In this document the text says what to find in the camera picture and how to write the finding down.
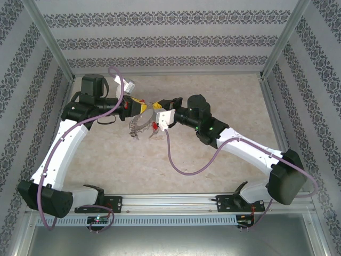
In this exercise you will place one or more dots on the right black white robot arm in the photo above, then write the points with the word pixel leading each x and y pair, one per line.
pixel 285 181

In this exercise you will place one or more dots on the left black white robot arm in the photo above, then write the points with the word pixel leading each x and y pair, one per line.
pixel 58 160

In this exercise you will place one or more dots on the left small circuit board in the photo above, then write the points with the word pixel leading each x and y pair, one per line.
pixel 98 219

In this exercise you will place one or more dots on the small circuit board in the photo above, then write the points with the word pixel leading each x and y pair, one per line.
pixel 98 219
pixel 245 220

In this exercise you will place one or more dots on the right small circuit board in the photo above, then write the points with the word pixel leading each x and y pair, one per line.
pixel 245 220

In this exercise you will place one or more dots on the grey metal sheet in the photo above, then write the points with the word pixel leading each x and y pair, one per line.
pixel 170 240

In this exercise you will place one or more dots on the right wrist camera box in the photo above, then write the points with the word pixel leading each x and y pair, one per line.
pixel 165 118

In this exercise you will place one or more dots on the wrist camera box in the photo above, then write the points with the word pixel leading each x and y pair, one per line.
pixel 165 118
pixel 129 86

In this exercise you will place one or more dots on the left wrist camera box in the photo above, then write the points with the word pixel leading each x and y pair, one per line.
pixel 129 86

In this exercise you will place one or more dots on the aluminium back rail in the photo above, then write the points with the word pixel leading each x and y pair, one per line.
pixel 167 75

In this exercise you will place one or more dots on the aluminium side rail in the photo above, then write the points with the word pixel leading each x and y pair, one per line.
pixel 68 89
pixel 267 96

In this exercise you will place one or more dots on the aluminium frame post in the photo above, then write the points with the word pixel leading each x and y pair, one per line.
pixel 48 40
pixel 285 40

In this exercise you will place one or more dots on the aluminium mounting rail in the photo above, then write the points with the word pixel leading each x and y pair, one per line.
pixel 170 202

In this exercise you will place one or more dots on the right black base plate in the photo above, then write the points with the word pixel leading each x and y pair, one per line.
pixel 223 204

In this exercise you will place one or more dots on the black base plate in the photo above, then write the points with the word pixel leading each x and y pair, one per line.
pixel 223 204
pixel 114 204

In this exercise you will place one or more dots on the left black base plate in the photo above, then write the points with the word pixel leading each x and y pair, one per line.
pixel 114 204

